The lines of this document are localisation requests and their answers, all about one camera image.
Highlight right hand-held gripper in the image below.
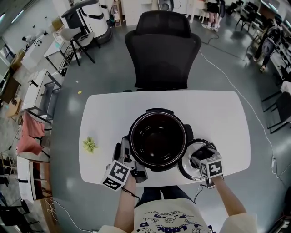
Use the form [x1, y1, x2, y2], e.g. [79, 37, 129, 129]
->
[190, 142, 225, 189]

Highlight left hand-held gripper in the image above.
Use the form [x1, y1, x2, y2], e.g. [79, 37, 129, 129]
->
[100, 136, 149, 192]

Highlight pressure cooker lid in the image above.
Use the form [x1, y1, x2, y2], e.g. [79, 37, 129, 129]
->
[177, 137, 219, 182]

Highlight black pressure cooker pot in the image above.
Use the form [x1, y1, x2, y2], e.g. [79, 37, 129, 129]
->
[123, 108, 195, 172]

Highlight person's left forearm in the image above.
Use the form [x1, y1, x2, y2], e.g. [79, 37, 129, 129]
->
[113, 179, 137, 228]

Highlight person's right forearm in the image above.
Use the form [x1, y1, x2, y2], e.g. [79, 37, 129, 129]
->
[212, 176, 248, 220]

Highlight small green succulent plant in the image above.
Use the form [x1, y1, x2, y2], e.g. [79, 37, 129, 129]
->
[82, 136, 100, 154]

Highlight person's dark trousers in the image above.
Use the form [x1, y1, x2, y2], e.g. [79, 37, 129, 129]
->
[135, 185, 194, 207]

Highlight pink cloth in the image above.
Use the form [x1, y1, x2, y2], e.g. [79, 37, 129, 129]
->
[16, 111, 45, 155]

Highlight white cabinet brown drawers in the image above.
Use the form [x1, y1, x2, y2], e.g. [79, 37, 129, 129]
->
[17, 156, 53, 201]

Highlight black mesh office chair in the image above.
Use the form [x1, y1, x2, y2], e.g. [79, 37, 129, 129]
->
[124, 10, 202, 91]

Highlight wooden floor board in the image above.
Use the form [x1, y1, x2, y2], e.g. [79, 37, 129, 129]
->
[40, 198, 57, 233]

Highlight white table grey drawer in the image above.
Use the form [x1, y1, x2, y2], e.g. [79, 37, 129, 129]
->
[22, 70, 63, 123]

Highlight grey chair black legs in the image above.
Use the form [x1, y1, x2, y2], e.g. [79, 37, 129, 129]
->
[60, 27, 100, 66]

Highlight brown wooden desk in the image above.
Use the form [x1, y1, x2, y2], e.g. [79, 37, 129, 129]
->
[0, 72, 22, 104]

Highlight long white counter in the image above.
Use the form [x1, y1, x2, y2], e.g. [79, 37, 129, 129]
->
[22, 31, 54, 71]

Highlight white and black service robot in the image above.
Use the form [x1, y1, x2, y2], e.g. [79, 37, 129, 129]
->
[61, 0, 112, 44]

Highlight tall wooden display box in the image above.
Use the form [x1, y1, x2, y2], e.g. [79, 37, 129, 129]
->
[111, 0, 123, 27]

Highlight cardboard box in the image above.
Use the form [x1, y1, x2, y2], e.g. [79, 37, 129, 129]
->
[51, 17, 64, 31]
[10, 49, 27, 70]

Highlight white shelf cabinet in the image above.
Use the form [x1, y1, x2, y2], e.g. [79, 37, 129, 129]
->
[121, 0, 152, 26]

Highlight white vanity table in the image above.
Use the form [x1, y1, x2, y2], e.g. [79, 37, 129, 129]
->
[188, 0, 210, 23]

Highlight grey backpack rig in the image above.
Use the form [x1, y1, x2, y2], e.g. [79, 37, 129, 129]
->
[157, 0, 175, 11]

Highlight right hand-held gripper cable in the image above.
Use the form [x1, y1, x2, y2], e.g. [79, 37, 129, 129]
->
[192, 182, 216, 204]

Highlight hand-held gripper cable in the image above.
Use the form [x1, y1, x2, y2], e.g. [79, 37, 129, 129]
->
[120, 187, 141, 204]
[192, 182, 216, 204]

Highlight left hand-held gripper cable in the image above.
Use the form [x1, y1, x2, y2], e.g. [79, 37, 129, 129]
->
[120, 187, 141, 204]

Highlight white cable with tangle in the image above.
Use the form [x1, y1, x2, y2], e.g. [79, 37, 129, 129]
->
[46, 198, 97, 233]

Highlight black metal frame chair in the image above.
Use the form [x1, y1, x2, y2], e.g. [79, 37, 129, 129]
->
[261, 91, 291, 135]

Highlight black floor cable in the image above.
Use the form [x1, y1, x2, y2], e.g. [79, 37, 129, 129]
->
[200, 31, 253, 62]

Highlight white table wire shelf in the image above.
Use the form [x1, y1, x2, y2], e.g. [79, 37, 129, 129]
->
[44, 40, 73, 76]

